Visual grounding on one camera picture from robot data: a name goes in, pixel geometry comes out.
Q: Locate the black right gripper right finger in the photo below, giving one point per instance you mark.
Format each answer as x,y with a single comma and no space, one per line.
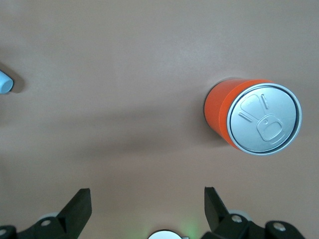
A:
236,229

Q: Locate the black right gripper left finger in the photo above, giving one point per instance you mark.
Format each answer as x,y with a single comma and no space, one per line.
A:
49,227

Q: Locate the blue plastic cup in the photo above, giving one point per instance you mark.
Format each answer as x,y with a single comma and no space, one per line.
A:
5,85

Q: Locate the orange can with grey lid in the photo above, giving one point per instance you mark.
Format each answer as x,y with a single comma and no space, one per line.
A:
264,122

